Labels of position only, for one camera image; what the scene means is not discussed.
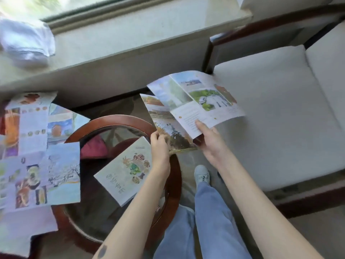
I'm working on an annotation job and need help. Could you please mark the stone window sill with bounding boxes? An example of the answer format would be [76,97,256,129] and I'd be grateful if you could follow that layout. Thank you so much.
[0,0,253,90]

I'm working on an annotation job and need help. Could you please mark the person's right hand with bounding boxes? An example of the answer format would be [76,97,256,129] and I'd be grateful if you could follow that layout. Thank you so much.
[195,120,230,168]

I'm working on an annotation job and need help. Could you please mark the white illustrated cover book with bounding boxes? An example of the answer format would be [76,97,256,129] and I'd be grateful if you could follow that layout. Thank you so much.
[93,136,153,208]

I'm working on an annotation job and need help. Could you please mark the white sneaker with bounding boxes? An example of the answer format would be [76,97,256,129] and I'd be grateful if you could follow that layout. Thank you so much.
[194,165,211,187]

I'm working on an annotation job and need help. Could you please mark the white folded cloth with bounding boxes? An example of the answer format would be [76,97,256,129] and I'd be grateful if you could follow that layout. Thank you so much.
[0,17,56,69]

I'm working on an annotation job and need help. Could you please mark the person's left forearm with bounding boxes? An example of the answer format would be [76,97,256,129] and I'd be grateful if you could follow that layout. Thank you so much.
[92,170,171,259]

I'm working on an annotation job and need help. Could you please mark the person's right forearm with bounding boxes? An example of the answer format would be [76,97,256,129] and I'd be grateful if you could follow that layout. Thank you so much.
[213,156,325,259]

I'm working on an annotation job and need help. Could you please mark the round wooden glass table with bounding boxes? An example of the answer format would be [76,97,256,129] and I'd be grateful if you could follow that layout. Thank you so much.
[51,115,183,254]

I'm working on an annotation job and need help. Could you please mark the page with blue drawing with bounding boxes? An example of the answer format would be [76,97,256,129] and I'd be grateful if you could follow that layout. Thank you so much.
[47,103,91,149]

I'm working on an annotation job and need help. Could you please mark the white back cushion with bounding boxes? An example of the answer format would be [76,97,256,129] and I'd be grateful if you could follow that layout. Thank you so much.
[305,21,345,134]

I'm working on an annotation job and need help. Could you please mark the page with orange pictures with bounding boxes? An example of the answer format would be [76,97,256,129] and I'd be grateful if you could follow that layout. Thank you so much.
[0,91,58,159]

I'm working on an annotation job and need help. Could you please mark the person's left hand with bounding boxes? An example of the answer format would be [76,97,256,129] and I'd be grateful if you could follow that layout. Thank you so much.
[150,131,171,179]

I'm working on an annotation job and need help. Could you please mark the white seat cushion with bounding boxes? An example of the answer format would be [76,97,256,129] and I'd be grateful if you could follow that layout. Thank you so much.
[212,45,345,192]

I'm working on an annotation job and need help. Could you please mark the picture booklet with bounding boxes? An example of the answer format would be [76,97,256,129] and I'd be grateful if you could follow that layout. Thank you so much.
[140,71,246,155]

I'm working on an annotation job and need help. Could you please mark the pink object under glass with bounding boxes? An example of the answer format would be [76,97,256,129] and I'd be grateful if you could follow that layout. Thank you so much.
[80,136,109,160]

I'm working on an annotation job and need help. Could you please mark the dark wooden armchair frame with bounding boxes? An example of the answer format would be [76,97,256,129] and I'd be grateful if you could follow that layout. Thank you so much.
[202,3,345,219]

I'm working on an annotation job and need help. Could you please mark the window frame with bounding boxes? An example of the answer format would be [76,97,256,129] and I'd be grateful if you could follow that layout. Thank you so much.
[40,0,189,34]

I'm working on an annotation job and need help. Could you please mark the open spread with snowy picture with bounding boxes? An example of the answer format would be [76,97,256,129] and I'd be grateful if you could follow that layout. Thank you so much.
[0,142,81,214]

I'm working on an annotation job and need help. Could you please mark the plain white paper sheet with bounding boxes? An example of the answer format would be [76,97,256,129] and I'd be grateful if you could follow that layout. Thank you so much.
[0,205,59,258]

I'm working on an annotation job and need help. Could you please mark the light blue jeans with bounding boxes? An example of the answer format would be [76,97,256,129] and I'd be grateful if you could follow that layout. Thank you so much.
[153,181,253,259]

